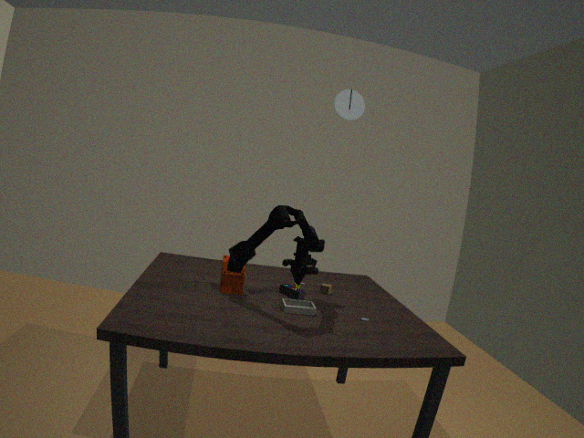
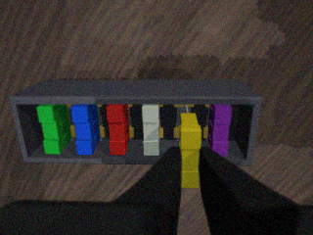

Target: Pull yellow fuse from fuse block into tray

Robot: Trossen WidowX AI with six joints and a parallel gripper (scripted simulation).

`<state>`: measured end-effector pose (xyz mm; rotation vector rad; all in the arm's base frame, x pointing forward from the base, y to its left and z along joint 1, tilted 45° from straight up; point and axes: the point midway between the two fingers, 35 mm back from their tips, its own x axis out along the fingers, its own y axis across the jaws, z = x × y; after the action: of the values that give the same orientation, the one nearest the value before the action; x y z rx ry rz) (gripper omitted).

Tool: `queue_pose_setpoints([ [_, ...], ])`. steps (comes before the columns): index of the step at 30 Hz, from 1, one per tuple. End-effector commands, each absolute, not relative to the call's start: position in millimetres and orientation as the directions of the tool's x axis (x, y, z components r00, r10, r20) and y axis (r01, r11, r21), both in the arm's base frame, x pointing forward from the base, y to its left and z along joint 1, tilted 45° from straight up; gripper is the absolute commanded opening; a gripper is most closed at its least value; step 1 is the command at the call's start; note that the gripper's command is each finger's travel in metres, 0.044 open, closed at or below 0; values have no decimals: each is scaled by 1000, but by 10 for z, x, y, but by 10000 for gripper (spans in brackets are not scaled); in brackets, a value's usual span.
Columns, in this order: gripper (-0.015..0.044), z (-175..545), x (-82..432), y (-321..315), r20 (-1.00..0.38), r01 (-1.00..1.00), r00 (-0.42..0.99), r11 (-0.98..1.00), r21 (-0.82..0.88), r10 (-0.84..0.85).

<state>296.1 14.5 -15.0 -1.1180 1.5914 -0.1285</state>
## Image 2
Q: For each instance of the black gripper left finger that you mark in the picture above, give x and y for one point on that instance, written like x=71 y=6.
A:
x=150 y=207

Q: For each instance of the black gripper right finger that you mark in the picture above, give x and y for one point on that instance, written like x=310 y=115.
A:
x=237 y=204

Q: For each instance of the yellow blade fuse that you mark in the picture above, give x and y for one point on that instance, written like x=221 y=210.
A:
x=190 y=145

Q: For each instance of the dark grey fuse block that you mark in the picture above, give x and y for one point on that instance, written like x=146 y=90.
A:
x=100 y=121

